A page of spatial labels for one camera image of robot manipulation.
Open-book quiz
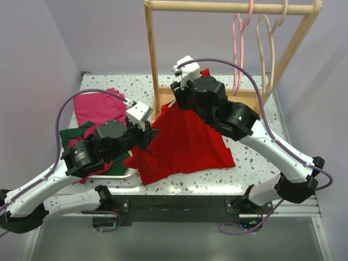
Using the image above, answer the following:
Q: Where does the folded pink t shirt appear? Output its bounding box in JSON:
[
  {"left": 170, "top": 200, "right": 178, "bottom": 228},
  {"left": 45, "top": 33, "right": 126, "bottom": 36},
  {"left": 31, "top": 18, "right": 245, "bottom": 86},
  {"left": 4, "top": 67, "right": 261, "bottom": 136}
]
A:
[{"left": 73, "top": 92, "right": 127, "bottom": 126}]

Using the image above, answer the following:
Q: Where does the white perforated plastic basket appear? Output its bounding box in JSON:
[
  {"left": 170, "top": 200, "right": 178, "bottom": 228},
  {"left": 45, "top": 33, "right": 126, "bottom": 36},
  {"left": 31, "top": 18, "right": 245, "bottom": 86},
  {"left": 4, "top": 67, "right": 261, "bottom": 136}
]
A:
[{"left": 89, "top": 151, "right": 137, "bottom": 179}]

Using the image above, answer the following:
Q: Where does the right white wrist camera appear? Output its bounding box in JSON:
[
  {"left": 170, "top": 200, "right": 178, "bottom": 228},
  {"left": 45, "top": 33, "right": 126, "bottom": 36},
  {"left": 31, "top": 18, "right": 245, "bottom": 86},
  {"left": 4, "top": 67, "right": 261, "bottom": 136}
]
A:
[{"left": 172, "top": 55, "right": 201, "bottom": 90}]

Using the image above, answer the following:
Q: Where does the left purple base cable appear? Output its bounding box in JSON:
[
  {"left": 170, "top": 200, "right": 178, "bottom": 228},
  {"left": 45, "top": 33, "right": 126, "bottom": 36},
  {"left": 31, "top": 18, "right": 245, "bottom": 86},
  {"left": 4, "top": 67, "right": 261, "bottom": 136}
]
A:
[{"left": 94, "top": 207, "right": 126, "bottom": 233}]

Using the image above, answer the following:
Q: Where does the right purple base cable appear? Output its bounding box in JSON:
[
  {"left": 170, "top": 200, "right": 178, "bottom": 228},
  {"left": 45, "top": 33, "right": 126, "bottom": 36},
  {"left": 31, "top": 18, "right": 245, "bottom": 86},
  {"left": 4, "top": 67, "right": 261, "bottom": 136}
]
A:
[{"left": 218, "top": 200, "right": 286, "bottom": 236}]

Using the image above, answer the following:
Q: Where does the beige hanger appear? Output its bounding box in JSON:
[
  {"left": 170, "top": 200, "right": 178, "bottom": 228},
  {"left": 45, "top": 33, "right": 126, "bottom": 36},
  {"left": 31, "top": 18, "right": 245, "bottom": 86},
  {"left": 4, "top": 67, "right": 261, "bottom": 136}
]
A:
[
  {"left": 167, "top": 100, "right": 176, "bottom": 108},
  {"left": 256, "top": 0, "right": 288, "bottom": 98}
]

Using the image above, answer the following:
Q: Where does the crumpled magenta t shirt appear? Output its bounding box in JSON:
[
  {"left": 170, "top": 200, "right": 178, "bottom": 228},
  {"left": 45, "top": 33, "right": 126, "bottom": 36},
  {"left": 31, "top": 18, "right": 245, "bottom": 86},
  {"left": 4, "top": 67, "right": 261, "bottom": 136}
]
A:
[{"left": 69, "top": 123, "right": 134, "bottom": 185}]

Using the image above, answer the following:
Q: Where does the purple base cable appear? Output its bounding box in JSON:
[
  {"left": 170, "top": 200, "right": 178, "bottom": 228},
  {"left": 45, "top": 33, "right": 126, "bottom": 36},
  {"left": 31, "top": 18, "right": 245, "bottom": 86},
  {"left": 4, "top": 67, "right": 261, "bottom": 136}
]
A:
[
  {"left": 218, "top": 200, "right": 286, "bottom": 236},
  {"left": 94, "top": 207, "right": 126, "bottom": 233}
]

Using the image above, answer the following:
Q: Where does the wooden clothes rack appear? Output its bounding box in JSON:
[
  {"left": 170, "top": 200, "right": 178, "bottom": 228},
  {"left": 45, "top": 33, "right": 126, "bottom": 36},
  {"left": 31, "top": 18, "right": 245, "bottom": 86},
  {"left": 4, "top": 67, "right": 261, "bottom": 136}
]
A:
[{"left": 144, "top": 1, "right": 322, "bottom": 120}]

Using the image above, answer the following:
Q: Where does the dark green t shirt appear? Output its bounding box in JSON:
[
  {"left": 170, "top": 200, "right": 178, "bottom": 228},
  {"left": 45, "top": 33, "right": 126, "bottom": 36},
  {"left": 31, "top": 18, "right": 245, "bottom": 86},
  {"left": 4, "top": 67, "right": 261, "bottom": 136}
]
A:
[{"left": 59, "top": 121, "right": 130, "bottom": 176}]

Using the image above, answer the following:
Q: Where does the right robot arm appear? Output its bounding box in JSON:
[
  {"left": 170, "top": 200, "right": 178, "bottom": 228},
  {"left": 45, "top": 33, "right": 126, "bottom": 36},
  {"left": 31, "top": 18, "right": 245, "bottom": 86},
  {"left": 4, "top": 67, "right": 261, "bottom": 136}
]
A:
[{"left": 170, "top": 76, "right": 325, "bottom": 214}]

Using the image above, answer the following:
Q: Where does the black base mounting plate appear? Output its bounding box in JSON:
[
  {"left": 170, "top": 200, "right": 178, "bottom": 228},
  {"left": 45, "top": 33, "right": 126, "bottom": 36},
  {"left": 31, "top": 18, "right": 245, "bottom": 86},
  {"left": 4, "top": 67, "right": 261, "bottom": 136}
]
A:
[{"left": 96, "top": 195, "right": 272, "bottom": 227}]

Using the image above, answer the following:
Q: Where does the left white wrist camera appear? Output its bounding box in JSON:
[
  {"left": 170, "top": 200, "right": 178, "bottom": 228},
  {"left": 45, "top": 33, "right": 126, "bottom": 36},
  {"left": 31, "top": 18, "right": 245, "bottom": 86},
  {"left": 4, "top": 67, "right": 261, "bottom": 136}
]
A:
[{"left": 126, "top": 101, "right": 152, "bottom": 131}]

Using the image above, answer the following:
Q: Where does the pink hanger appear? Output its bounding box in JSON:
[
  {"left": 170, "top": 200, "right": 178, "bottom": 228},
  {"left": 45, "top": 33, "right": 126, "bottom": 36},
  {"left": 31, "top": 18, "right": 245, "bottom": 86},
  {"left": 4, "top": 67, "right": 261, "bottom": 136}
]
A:
[{"left": 232, "top": 0, "right": 254, "bottom": 96}]

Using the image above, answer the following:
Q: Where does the red t shirt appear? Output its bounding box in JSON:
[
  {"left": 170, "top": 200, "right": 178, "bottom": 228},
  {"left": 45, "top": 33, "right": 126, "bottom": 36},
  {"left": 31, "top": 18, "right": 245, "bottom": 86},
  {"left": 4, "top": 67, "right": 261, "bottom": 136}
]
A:
[{"left": 123, "top": 67, "right": 236, "bottom": 187}]

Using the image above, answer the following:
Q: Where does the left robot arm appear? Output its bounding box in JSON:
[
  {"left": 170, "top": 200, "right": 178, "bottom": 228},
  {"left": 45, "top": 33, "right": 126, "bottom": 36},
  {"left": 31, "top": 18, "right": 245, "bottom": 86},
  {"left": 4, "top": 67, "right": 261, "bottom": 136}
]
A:
[{"left": 1, "top": 120, "right": 159, "bottom": 234}]

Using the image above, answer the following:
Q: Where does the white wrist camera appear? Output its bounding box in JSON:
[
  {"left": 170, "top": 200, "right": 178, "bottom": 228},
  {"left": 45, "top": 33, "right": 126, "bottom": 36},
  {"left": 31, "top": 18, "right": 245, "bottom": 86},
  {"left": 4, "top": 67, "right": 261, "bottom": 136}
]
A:
[
  {"left": 172, "top": 55, "right": 201, "bottom": 90},
  {"left": 126, "top": 101, "right": 152, "bottom": 131}
]

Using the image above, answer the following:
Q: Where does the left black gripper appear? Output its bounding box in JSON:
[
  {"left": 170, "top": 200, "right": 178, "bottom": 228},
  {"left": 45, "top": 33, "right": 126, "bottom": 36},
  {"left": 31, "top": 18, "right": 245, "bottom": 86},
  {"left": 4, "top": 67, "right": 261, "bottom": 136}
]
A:
[{"left": 108, "top": 116, "right": 160, "bottom": 162}]

